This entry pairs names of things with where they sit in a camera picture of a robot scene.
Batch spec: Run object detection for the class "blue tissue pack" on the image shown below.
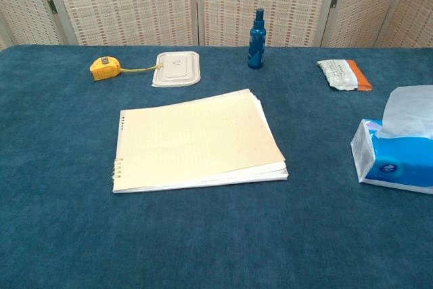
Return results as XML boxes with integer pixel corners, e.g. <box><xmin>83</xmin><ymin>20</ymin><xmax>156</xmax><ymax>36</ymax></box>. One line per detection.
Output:
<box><xmin>350</xmin><ymin>118</ymin><xmax>433</xmax><ymax>196</ymax></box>

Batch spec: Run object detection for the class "white tissue sheet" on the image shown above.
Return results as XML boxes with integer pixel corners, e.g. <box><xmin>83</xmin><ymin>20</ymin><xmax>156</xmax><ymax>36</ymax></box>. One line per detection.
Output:
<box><xmin>376</xmin><ymin>85</ymin><xmax>433</xmax><ymax>140</ymax></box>

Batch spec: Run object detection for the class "cream spiral notebook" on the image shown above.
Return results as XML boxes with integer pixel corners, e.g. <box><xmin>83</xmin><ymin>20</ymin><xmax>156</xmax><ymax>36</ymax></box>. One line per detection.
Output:
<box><xmin>112</xmin><ymin>88</ymin><xmax>290</xmax><ymax>195</ymax></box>

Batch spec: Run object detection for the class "white plastic lid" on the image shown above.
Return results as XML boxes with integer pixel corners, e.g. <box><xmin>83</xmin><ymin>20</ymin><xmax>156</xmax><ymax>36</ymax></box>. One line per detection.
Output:
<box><xmin>151</xmin><ymin>51</ymin><xmax>202</xmax><ymax>88</ymax></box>

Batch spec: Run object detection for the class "blue spray bottle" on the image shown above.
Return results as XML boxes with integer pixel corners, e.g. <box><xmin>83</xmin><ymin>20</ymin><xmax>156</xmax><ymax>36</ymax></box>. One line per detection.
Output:
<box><xmin>247</xmin><ymin>7</ymin><xmax>267</xmax><ymax>70</ymax></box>

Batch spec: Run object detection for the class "blue velvet tablecloth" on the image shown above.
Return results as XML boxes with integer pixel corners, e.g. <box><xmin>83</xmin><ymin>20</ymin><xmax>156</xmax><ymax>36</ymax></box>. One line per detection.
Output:
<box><xmin>0</xmin><ymin>44</ymin><xmax>433</xmax><ymax>289</ymax></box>

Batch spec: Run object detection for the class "woven folding screen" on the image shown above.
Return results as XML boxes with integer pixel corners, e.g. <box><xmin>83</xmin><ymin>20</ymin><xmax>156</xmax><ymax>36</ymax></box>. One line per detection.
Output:
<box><xmin>0</xmin><ymin>0</ymin><xmax>433</xmax><ymax>51</ymax></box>

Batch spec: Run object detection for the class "yellow tape measure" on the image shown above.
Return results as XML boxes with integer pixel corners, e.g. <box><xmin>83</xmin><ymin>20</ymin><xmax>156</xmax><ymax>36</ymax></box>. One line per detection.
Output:
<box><xmin>89</xmin><ymin>56</ymin><xmax>157</xmax><ymax>82</ymax></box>

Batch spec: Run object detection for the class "white and orange snack packet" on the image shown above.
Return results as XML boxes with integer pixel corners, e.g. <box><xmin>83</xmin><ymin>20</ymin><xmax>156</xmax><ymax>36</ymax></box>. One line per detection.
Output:
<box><xmin>316</xmin><ymin>59</ymin><xmax>373</xmax><ymax>93</ymax></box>

